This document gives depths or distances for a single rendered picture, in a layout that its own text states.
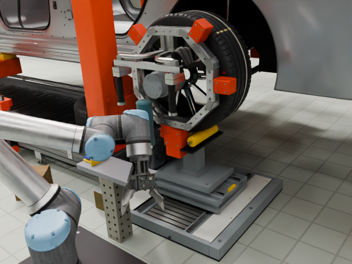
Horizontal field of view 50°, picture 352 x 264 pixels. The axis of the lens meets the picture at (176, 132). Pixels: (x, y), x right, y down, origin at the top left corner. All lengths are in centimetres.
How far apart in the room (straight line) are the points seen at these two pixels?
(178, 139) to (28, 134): 106
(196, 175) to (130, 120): 106
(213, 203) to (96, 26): 118
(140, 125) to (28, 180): 45
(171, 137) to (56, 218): 97
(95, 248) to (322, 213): 139
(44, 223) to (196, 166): 119
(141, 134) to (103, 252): 60
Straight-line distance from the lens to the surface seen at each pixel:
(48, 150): 308
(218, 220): 221
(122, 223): 217
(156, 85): 191
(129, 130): 134
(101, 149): 122
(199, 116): 199
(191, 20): 200
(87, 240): 179
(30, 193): 148
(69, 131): 123
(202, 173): 236
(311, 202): 258
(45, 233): 134
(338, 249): 225
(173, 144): 215
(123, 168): 200
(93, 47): 221
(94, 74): 225
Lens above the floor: 137
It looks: 22 degrees down
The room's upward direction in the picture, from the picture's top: 3 degrees counter-clockwise
